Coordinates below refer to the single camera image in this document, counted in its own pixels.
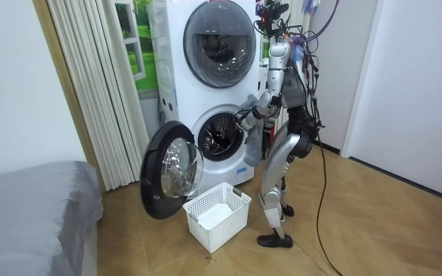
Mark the robot body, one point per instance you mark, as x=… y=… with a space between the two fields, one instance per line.
x=294 y=92

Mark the black round washer door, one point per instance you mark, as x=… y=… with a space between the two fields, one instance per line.
x=156 y=172

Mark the robot legs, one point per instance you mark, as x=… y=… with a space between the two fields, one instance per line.
x=278 y=161

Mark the white stacked washing machines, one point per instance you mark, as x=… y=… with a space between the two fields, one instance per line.
x=182 y=96

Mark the white pleated folding door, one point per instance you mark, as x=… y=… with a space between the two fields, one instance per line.
x=94 y=96

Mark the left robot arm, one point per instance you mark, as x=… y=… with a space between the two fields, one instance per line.
x=275 y=73

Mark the white plastic laundry basket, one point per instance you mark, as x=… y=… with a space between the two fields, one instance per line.
x=225 y=230

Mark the white cloth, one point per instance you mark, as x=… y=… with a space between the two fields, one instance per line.
x=215 y=214

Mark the green window wall poster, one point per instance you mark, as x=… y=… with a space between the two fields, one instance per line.
x=146 y=61

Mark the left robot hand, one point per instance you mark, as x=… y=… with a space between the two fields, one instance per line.
x=241 y=123

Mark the grey cloth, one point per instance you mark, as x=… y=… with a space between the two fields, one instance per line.
x=254 y=147

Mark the grey bed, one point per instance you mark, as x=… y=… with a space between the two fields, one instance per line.
x=25 y=214

